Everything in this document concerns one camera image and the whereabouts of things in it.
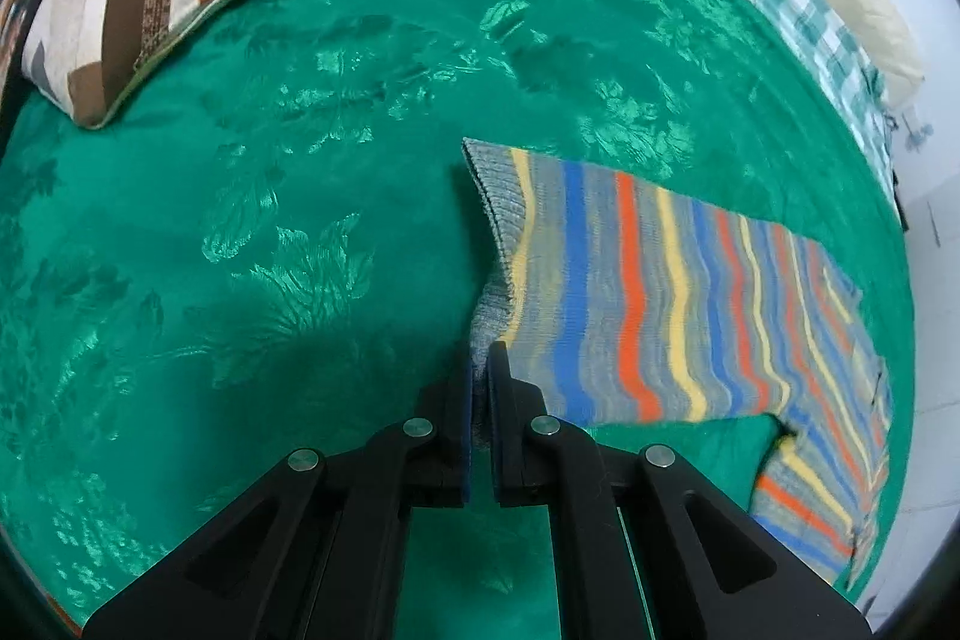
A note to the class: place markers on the green floral bedspread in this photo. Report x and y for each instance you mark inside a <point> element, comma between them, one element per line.
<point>279,241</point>

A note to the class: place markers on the striped knit sweater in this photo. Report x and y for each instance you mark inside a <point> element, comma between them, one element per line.
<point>626,303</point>

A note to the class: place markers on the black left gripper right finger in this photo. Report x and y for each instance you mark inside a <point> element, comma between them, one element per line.
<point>643,545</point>

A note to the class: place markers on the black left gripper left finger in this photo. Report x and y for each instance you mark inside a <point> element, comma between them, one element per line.
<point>314,548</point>

